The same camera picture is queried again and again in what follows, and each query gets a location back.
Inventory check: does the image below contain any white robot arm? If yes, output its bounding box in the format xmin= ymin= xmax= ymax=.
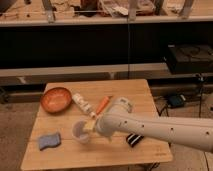
xmin=83 ymin=97 xmax=213 ymax=153

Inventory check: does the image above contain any orange ceramic bowl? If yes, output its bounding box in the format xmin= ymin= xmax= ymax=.
xmin=40 ymin=87 xmax=72 ymax=114

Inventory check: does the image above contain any wooden table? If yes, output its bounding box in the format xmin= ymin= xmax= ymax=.
xmin=21 ymin=79 xmax=172 ymax=171

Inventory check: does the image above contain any white tube bottle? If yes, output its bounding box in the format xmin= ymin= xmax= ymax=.
xmin=72 ymin=93 xmax=96 ymax=118

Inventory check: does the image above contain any orange carrot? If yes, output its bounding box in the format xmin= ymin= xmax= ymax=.
xmin=96 ymin=96 xmax=113 ymax=115

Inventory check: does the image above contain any blue sponge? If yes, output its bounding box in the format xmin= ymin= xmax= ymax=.
xmin=38 ymin=132 xmax=61 ymax=151

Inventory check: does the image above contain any black white striped block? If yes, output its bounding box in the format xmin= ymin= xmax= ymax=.
xmin=126 ymin=134 xmax=143 ymax=147

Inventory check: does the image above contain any black power adapter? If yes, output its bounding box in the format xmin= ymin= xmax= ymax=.
xmin=167 ymin=95 xmax=185 ymax=108

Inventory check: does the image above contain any black box on shelf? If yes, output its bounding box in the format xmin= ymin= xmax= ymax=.
xmin=164 ymin=45 xmax=213 ymax=74

